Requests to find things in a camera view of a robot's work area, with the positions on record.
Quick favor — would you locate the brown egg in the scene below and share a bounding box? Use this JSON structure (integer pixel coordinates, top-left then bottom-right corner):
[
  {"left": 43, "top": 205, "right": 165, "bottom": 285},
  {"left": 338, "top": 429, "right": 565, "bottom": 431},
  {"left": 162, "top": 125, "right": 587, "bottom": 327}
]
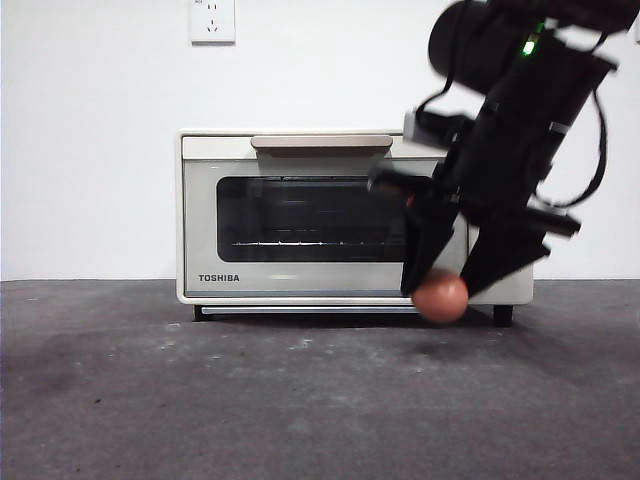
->
[{"left": 411, "top": 269, "right": 470, "bottom": 322}]

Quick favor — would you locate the oven door with beige handle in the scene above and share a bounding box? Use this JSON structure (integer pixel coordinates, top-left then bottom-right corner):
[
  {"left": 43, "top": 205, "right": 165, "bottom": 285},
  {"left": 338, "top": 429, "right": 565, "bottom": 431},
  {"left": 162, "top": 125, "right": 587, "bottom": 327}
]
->
[{"left": 181, "top": 133, "right": 470, "bottom": 300}]

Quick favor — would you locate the silver oven crumb tray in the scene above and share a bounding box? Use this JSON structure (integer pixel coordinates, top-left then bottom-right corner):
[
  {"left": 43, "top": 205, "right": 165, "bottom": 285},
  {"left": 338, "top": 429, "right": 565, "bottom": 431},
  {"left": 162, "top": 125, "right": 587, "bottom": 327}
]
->
[{"left": 199, "top": 305, "right": 426, "bottom": 317}]

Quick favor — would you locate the cream Toshiba toaster oven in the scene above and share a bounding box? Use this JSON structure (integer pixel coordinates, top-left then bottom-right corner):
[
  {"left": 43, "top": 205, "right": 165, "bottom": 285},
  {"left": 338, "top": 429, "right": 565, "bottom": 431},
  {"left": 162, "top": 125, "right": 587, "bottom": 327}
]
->
[{"left": 175, "top": 127, "right": 535, "bottom": 329}]

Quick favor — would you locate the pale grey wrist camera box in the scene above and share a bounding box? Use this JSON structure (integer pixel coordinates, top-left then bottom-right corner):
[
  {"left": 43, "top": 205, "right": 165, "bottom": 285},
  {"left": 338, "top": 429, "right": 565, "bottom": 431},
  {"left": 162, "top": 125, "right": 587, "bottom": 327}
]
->
[{"left": 402, "top": 109, "right": 469, "bottom": 149}]

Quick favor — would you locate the metal wire oven rack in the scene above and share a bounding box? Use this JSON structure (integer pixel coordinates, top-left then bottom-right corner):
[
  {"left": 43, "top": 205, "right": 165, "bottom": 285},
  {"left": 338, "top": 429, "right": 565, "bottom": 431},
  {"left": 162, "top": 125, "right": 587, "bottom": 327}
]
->
[{"left": 232, "top": 238, "right": 409, "bottom": 249}]

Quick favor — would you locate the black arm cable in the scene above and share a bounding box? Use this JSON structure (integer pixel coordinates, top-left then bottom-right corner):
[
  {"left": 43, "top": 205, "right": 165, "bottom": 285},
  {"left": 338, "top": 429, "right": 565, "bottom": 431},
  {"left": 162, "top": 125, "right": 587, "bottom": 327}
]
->
[{"left": 530, "top": 29, "right": 617, "bottom": 209}]

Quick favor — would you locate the white wall socket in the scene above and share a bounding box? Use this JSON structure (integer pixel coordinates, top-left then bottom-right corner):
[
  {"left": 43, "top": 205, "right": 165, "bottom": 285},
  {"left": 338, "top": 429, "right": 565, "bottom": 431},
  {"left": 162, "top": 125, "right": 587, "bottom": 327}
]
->
[{"left": 189, "top": 0, "right": 237, "bottom": 47}]

